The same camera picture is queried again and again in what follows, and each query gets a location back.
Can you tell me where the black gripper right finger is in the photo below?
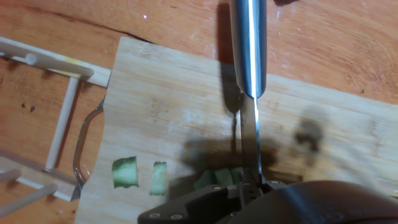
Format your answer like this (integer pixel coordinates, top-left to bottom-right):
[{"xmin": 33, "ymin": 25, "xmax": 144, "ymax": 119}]
[{"xmin": 217, "ymin": 179, "xmax": 398, "ymax": 224}]

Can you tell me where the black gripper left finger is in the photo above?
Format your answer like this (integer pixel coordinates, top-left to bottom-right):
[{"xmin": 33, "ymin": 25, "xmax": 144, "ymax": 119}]
[{"xmin": 137, "ymin": 183, "xmax": 246, "ymax": 224}]

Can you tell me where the steel cleaver knife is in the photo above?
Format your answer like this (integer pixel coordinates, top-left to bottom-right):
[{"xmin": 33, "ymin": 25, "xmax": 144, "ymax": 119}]
[{"xmin": 229, "ymin": 0, "xmax": 267, "ymax": 200}]

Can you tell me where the short cucumber chunk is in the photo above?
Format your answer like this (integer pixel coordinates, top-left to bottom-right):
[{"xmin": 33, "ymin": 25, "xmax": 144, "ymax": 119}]
[{"xmin": 194, "ymin": 167, "xmax": 244, "ymax": 191}]

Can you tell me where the thin cucumber slice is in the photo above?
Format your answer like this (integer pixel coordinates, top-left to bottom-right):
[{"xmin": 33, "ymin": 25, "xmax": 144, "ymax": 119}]
[
  {"xmin": 111, "ymin": 156, "xmax": 139, "ymax": 189},
  {"xmin": 149, "ymin": 161, "xmax": 168, "ymax": 196}
]

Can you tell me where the wooden cutting board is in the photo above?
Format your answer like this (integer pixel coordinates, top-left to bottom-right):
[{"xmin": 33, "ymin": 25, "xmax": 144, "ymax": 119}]
[{"xmin": 73, "ymin": 36, "xmax": 398, "ymax": 224}]

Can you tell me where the wooden peg dish rack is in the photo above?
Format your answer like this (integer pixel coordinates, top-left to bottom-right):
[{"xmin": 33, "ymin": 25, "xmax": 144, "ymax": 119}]
[{"xmin": 0, "ymin": 36, "xmax": 112, "ymax": 218}]

